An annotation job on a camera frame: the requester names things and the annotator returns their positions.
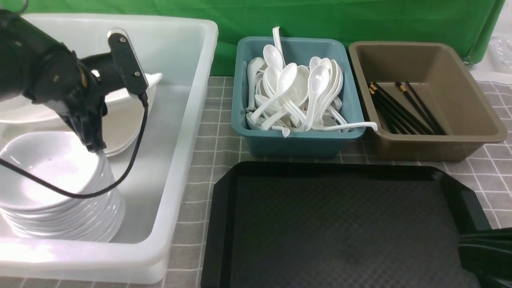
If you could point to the large white plastic tub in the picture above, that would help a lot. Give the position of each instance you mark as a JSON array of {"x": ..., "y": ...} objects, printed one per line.
[{"x": 182, "y": 49}]

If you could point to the green cloth backdrop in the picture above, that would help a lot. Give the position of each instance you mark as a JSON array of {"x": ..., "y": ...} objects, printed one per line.
[{"x": 464, "y": 25}]

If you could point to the grey checked tablecloth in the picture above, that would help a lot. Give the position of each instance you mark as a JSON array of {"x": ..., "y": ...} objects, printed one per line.
[{"x": 218, "y": 148}]

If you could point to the white spoon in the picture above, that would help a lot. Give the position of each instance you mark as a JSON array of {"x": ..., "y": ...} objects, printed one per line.
[
  {"x": 277, "y": 42},
  {"x": 321, "y": 128},
  {"x": 285, "y": 80},
  {"x": 318, "y": 81}
]

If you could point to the right wrist camera black silver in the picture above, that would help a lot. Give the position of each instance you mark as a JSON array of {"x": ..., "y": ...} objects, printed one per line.
[{"x": 126, "y": 63}]

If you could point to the white square plates in tub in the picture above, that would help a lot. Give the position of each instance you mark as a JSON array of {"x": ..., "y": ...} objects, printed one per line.
[{"x": 122, "y": 123}]

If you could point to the large white square plate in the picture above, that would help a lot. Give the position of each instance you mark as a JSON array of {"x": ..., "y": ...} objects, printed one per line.
[{"x": 20, "y": 111}]

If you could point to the black serving tray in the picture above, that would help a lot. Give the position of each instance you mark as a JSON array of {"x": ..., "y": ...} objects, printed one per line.
[{"x": 312, "y": 225}]

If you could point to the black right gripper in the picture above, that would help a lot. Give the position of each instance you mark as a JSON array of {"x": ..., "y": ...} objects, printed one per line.
[{"x": 75, "y": 89}]

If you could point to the stack of white bowls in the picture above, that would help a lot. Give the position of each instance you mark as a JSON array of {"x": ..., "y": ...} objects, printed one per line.
[{"x": 59, "y": 158}]

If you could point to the white spoon over bin edge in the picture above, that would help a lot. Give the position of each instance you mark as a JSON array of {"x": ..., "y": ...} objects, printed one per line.
[{"x": 321, "y": 128}]

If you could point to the brown plastic bin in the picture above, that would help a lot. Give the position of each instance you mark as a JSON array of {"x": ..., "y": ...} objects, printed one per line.
[{"x": 443, "y": 83}]

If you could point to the teal plastic bin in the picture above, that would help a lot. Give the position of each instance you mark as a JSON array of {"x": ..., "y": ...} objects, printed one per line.
[{"x": 297, "y": 144}]

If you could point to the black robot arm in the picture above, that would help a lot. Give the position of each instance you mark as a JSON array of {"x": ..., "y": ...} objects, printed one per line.
[{"x": 20, "y": 52}]

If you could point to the white spoon standing upright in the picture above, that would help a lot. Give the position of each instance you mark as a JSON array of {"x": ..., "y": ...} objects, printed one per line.
[{"x": 277, "y": 42}]

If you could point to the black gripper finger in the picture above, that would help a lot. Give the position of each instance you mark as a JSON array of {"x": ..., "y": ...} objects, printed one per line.
[{"x": 488, "y": 255}]

